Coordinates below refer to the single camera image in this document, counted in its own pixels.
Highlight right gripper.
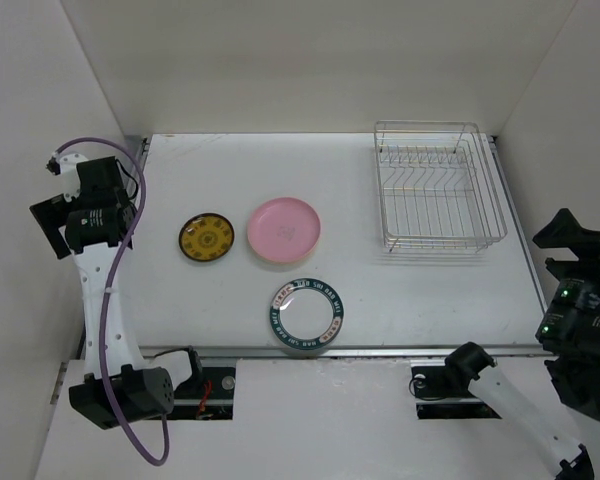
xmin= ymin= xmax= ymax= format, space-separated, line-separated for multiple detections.
xmin=532 ymin=204 xmax=600 ymax=342

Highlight small brown plate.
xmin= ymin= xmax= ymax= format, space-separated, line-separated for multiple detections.
xmin=178 ymin=213 xmax=235 ymax=263

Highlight wire dish rack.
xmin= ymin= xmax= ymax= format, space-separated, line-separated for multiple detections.
xmin=374 ymin=120 xmax=508 ymax=253

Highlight pink rimmed plate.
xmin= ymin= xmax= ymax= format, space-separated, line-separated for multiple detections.
xmin=246 ymin=197 xmax=322 ymax=245

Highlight green rimmed white plate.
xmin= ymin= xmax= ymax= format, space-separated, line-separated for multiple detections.
xmin=269 ymin=277 xmax=345 ymax=351

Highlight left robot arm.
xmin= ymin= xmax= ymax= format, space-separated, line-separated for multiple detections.
xmin=30 ymin=153 xmax=204 ymax=430

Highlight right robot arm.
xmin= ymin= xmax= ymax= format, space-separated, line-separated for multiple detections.
xmin=443 ymin=208 xmax=600 ymax=479

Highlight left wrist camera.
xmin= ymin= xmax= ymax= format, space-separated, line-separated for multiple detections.
xmin=46 ymin=152 xmax=88 ymax=202

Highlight front aluminium rail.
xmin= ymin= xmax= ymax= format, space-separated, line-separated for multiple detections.
xmin=82 ymin=343 xmax=564 ymax=360

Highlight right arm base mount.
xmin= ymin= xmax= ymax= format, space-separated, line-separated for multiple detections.
xmin=408 ymin=365 xmax=500 ymax=420

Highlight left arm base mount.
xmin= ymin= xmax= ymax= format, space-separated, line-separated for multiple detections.
xmin=167 ymin=366 xmax=236 ymax=421

